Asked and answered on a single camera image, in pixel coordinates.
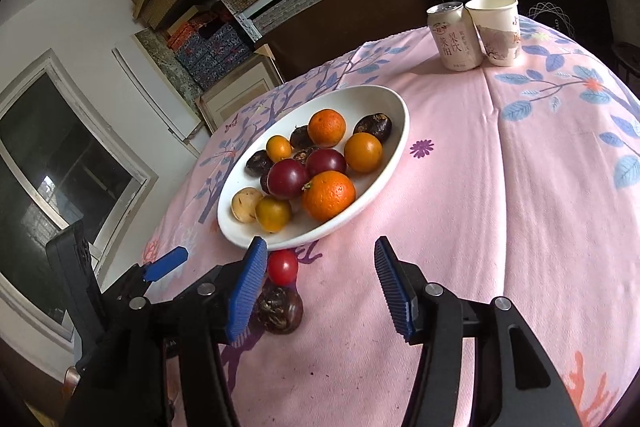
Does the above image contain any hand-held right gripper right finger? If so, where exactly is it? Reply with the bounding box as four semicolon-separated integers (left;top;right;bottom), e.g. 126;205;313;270
374;236;583;427

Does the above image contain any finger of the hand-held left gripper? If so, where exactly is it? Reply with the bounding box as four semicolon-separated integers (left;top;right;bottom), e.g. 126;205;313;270
141;247;189;284

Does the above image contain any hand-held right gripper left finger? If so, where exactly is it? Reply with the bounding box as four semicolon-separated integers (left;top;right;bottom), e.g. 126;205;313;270
60;236;269;427

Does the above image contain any red cherry tomato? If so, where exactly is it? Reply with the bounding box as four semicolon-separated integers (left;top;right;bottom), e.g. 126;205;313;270
267;249;299;286

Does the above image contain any white oval plate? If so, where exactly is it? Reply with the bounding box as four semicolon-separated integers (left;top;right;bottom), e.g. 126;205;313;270
216;85;411;253

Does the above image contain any beige round longan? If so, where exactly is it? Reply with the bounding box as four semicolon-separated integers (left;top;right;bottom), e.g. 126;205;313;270
230;187;264;223

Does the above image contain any large orange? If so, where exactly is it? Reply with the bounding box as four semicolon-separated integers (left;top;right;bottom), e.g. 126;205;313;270
302;170;357;223

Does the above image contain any dark red plum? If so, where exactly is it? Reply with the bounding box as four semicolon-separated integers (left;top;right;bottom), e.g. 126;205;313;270
266;158;311;200

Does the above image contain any yellow-orange mandarin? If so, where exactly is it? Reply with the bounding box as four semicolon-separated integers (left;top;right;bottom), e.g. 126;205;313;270
344;132;384;174

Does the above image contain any small yellow kumquat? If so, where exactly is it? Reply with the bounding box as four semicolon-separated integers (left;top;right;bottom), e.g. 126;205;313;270
265;135;293;162

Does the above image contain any large dark water chestnut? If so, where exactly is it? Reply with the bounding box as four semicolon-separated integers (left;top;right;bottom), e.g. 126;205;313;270
353;113;393;142

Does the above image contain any small dark orange mandarin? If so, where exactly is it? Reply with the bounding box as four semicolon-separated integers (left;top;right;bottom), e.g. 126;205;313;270
307;108;347;146

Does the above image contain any pink floral tablecloth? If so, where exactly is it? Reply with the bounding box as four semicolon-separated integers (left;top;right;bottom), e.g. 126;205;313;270
140;14;640;427

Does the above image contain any white framed window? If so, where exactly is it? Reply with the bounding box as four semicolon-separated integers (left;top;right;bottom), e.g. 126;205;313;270
0;49;158;353

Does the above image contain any green marble slab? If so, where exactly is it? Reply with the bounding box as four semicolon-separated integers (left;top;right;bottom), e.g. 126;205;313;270
134;29;201;102

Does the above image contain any stack of blue patterned boxes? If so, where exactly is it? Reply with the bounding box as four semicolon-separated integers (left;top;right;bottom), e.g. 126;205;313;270
170;22;253;90

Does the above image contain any white drink can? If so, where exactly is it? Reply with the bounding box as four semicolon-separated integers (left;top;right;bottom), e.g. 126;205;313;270
426;1;485;71

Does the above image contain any dark brown wooden board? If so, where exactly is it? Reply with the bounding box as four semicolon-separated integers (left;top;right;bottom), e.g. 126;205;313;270
255;0;436;78

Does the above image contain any white paper cup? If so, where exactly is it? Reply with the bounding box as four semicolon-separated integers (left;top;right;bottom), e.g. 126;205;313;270
465;0;521;68

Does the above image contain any dark wooden chair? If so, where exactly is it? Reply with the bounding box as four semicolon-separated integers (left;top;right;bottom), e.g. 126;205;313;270
612;42;640;82

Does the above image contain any leaning picture frame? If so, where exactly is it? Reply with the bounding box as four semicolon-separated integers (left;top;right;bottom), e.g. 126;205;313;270
195;57;286;132

